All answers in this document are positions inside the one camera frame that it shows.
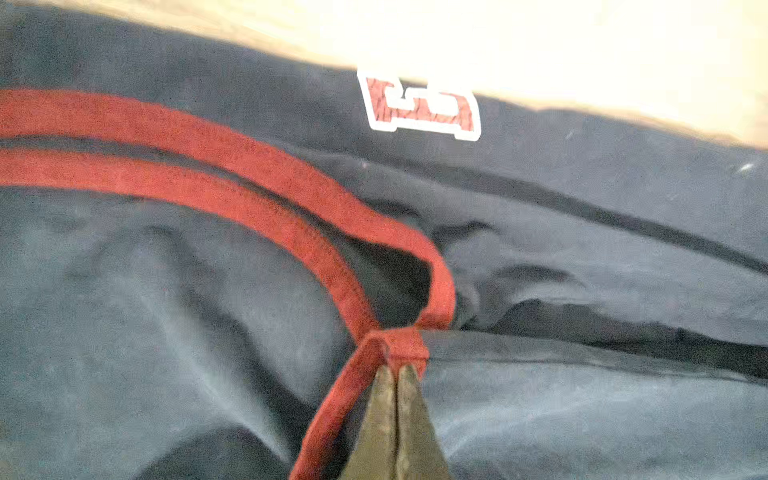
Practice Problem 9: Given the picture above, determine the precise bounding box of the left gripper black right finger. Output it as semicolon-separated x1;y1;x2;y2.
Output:
394;364;452;480

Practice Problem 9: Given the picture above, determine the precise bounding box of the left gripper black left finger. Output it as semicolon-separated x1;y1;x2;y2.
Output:
339;366;398;480

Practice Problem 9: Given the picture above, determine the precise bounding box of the black printed tank top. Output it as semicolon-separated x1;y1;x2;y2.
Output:
1;2;767;479

